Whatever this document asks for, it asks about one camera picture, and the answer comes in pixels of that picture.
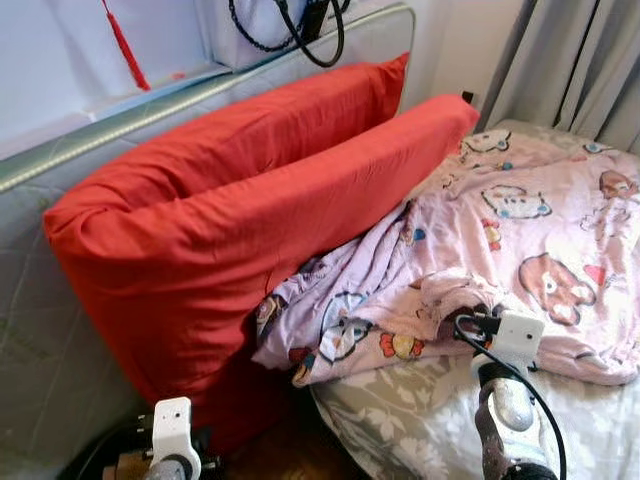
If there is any red tassel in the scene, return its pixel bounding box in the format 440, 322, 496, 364
100, 0, 153, 93

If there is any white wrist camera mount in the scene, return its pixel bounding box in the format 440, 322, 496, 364
493, 310, 546, 373
152, 397, 203, 466

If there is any black bead string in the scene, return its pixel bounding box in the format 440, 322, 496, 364
227, 0, 301, 54

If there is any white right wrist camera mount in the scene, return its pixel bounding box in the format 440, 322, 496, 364
493, 310, 546, 373

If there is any black round waste bin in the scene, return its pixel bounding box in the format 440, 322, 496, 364
60, 415, 161, 480

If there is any white hanging bag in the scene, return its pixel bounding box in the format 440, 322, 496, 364
195, 0, 353, 71

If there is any red sofa cushion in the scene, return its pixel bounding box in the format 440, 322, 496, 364
45, 52, 411, 226
42, 93, 481, 451

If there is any brown cardboard piece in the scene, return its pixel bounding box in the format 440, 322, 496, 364
103, 450, 151, 480

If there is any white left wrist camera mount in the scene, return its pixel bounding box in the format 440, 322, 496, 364
152, 397, 203, 466

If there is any pink cartoon bear blanket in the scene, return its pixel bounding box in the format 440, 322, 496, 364
250, 128, 640, 389

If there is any bed with grey floral sheet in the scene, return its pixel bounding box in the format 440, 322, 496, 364
310, 118, 640, 480

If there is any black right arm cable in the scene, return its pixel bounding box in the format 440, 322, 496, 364
452, 315, 568, 480

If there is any black looped cord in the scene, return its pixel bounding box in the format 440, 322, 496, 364
272, 0, 348, 69

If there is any grey curtain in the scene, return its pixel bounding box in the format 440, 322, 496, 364
480, 0, 640, 151

